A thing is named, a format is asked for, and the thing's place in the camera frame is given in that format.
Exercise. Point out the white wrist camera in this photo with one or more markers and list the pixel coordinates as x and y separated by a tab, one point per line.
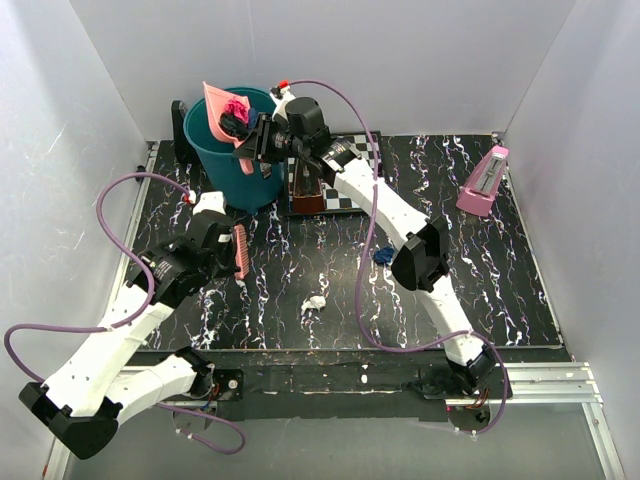
281	95
209	201

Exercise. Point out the teal plastic bucket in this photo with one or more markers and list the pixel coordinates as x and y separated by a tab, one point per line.
247	192

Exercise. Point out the white paper scrap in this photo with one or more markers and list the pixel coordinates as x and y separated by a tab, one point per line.
317	302

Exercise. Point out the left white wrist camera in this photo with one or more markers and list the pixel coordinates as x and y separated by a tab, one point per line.
209	201

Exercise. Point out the blue paper scrap centre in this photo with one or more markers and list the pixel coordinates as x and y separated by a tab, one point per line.
252	118

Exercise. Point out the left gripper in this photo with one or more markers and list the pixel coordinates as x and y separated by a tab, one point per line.
230	265

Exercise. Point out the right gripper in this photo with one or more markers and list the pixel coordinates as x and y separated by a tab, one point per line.
264	131

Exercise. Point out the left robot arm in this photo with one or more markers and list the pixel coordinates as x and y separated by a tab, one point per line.
85	401

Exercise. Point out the blue paper scrap by dustpan handle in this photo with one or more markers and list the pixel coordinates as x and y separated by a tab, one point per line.
384	256

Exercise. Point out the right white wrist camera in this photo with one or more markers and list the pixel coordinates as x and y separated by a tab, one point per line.
281	95

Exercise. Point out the black metronome behind bucket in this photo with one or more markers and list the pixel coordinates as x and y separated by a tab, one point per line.
184	151

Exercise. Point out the brown wooden metronome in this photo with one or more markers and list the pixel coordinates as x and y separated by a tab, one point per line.
306	192

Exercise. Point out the black and white chessboard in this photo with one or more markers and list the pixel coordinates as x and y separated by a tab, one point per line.
352	166

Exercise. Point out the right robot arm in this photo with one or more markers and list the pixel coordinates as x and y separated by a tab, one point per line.
296	129

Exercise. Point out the pink metronome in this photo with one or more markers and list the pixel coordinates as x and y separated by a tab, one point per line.
478	193

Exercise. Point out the pink dustpan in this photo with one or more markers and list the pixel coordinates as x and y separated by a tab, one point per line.
215	101

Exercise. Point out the pink hand brush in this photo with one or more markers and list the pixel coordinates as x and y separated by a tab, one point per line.
241	252

